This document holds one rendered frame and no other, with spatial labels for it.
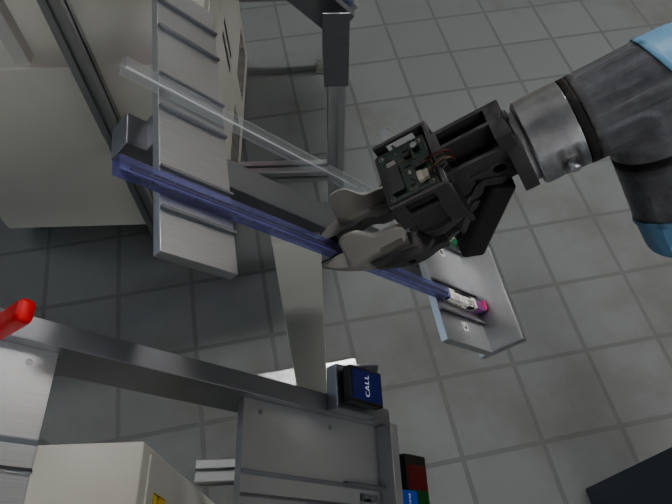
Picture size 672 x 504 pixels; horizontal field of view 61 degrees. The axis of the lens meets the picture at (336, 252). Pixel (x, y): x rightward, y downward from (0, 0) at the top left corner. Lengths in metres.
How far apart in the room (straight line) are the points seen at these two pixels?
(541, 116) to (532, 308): 1.20
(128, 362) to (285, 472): 0.19
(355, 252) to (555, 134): 0.20
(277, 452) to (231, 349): 0.96
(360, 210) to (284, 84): 1.58
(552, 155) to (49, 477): 0.72
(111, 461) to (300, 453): 0.32
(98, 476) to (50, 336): 0.38
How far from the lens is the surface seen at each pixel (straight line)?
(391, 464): 0.69
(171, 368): 0.54
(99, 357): 0.51
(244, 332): 1.56
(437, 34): 2.36
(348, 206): 0.55
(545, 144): 0.49
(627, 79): 0.50
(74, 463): 0.87
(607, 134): 0.50
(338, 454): 0.66
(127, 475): 0.84
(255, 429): 0.59
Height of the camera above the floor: 1.40
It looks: 58 degrees down
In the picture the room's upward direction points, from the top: straight up
